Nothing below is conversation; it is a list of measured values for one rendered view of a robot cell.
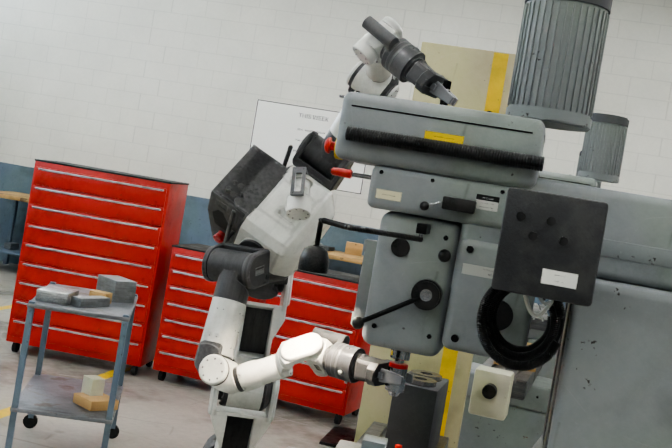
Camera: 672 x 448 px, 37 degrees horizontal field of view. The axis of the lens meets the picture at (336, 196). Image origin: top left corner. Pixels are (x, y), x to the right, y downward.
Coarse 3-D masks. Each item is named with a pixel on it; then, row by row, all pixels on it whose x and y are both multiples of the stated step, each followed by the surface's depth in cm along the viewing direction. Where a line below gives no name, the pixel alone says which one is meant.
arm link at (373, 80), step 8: (360, 72) 275; (368, 72) 269; (376, 72) 267; (384, 72) 267; (360, 80) 275; (368, 80) 274; (376, 80) 272; (384, 80) 272; (392, 80) 274; (360, 88) 276; (368, 88) 274; (376, 88) 274; (384, 88) 273
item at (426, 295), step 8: (424, 280) 232; (432, 280) 233; (416, 288) 232; (424, 288) 232; (432, 288) 231; (440, 288) 232; (416, 296) 232; (424, 296) 231; (432, 296) 231; (440, 296) 231; (400, 304) 233; (408, 304) 232; (416, 304) 232; (424, 304) 232; (432, 304) 231; (376, 312) 234; (384, 312) 233; (352, 320) 235; (360, 320) 234; (368, 320) 234; (360, 328) 235
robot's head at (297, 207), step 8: (296, 176) 271; (296, 184) 270; (312, 184) 273; (304, 192) 269; (288, 200) 268; (296, 200) 266; (304, 200) 267; (288, 208) 266; (296, 208) 265; (304, 208) 266; (288, 216) 269; (296, 216) 269; (304, 216) 269
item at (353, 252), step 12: (0, 192) 1178; (12, 192) 1213; (12, 204) 1229; (12, 216) 1229; (12, 228) 1229; (0, 252) 1163; (12, 252) 1168; (336, 252) 1125; (348, 252) 1128; (360, 252) 1128
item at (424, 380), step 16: (416, 384) 275; (432, 384) 276; (448, 384) 293; (400, 400) 274; (416, 400) 273; (432, 400) 272; (400, 416) 274; (416, 416) 273; (432, 416) 272; (400, 432) 274; (416, 432) 273; (432, 432) 276
